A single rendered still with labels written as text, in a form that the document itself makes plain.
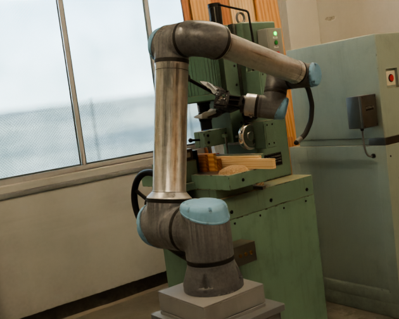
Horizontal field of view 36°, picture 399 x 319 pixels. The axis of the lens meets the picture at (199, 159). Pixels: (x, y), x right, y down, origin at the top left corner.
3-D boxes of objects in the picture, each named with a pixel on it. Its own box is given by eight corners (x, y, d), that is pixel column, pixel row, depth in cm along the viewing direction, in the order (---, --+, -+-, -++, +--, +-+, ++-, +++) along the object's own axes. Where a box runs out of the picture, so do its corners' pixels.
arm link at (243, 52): (202, 9, 186) (325, 62, 234) (175, 16, 195) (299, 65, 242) (199, 47, 185) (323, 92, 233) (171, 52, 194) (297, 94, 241)
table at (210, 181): (125, 190, 279) (123, 177, 278) (177, 178, 298) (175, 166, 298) (212, 195, 233) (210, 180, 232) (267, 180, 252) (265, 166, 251)
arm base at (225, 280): (255, 285, 188) (252, 254, 187) (202, 302, 179) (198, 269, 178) (223, 272, 205) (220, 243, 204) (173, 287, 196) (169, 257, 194)
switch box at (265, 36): (260, 66, 275) (256, 30, 274) (275, 64, 281) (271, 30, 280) (270, 64, 270) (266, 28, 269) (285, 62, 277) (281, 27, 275)
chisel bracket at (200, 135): (195, 151, 269) (193, 132, 268) (218, 146, 278) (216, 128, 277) (206, 150, 264) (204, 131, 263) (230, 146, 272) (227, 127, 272)
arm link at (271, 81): (300, 68, 243) (296, 97, 241) (277, 70, 251) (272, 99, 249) (286, 59, 237) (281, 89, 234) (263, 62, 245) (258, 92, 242)
